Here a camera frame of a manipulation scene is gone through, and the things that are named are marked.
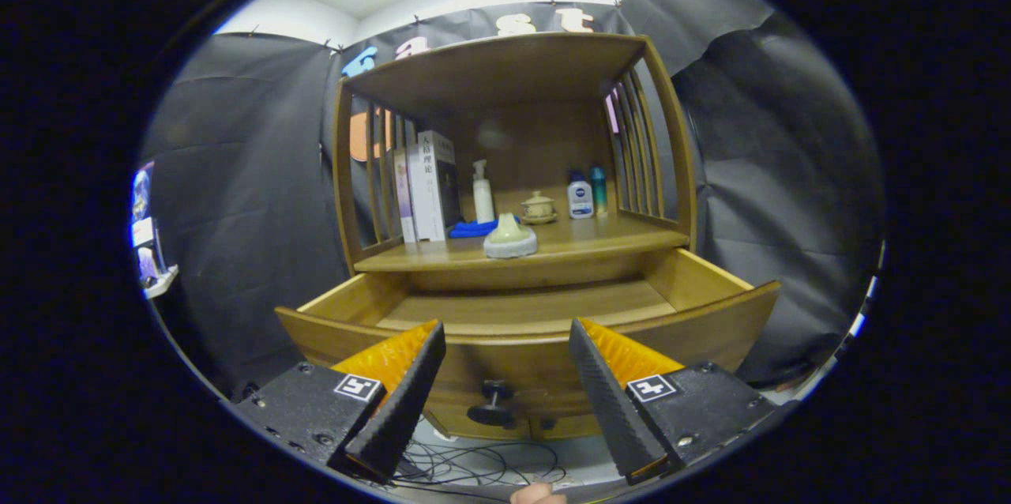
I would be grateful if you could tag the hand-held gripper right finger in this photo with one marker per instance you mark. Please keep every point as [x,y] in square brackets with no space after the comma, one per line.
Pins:
[616,409]

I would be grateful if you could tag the black drawer knob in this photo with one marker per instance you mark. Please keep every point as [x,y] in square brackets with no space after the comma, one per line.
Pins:
[491,413]

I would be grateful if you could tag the thick white book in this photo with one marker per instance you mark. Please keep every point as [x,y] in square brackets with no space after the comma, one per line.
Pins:
[430,188]

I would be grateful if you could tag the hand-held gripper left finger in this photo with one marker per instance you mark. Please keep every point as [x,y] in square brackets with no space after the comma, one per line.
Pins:
[403,409]

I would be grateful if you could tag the white lotion bottle blue cap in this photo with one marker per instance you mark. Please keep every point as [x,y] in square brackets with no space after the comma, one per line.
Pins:
[580,200]

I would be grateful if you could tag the thin purple white book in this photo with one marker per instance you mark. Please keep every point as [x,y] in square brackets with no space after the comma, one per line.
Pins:
[404,204]

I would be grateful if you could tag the wooden drawer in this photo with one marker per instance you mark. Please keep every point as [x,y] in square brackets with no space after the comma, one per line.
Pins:
[521,366]

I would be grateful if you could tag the wooden cabinet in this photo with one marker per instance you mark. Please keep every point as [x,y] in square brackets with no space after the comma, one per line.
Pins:
[529,148]

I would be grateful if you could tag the teal bottle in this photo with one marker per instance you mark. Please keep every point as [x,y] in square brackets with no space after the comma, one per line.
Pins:
[599,192]

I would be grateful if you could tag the blue cloth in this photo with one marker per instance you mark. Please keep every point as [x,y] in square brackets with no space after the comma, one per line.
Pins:
[466,229]

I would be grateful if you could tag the black backdrop cloth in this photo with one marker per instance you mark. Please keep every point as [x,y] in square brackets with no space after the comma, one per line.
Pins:
[237,172]

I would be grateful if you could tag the wooden countertop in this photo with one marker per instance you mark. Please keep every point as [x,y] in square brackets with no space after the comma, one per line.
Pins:
[600,239]

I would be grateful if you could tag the white wall shelf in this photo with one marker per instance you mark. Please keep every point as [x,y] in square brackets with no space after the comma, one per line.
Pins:
[160,283]

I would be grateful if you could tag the beige lidded ceramic cup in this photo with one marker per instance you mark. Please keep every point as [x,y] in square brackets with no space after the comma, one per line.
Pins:
[539,208]

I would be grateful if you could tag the white pump bottle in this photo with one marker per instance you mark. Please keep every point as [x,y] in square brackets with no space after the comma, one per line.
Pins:
[482,204]

